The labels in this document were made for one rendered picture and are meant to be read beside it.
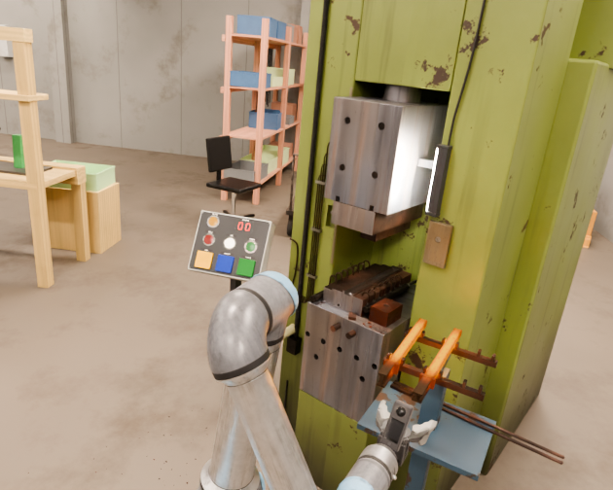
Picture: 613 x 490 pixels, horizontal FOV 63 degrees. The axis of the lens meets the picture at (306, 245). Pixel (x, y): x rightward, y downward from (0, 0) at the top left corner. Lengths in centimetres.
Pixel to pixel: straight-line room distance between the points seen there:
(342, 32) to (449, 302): 115
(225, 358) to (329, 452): 157
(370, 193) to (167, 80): 830
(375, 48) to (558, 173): 89
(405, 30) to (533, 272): 114
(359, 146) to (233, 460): 119
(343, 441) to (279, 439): 136
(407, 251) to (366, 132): 76
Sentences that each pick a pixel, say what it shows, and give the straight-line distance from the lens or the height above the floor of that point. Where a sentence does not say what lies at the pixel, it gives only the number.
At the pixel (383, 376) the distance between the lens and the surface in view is 153.
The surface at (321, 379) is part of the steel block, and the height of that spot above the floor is 58.
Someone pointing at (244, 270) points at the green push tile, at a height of 100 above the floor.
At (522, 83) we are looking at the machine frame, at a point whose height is 188.
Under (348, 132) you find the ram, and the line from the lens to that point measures 197.
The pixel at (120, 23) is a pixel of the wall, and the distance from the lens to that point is 1037.
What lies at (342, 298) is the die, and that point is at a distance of 213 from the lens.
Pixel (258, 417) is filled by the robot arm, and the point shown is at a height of 125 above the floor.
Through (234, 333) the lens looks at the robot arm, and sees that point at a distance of 95.
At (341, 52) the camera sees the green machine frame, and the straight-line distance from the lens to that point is 217.
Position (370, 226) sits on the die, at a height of 131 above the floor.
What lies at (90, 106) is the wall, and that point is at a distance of 1076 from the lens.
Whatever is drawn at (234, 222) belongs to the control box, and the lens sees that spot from 229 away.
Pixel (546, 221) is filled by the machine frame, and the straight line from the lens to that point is 231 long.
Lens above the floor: 188
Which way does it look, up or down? 20 degrees down
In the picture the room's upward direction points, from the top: 5 degrees clockwise
